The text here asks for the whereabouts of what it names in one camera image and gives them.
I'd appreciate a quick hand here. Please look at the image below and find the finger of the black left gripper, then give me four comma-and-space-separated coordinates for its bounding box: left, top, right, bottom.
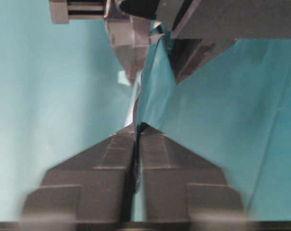
156, 0, 291, 84

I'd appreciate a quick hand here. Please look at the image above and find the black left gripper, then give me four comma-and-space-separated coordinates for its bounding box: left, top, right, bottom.
50, 0, 106, 24

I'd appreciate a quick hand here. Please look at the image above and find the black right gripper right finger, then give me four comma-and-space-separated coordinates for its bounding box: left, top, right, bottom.
138, 123, 243, 223

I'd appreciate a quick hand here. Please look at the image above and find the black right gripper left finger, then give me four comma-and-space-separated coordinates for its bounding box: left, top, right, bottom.
22, 125, 136, 223

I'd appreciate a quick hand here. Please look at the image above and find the silver zip bag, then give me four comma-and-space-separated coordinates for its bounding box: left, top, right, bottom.
103, 0, 177, 132

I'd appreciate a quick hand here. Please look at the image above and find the small white tape marker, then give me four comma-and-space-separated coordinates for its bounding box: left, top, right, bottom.
117, 70, 130, 86

